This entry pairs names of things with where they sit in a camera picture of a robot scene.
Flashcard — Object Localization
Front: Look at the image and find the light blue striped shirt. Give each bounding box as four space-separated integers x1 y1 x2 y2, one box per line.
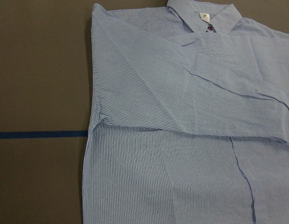
82 0 289 224

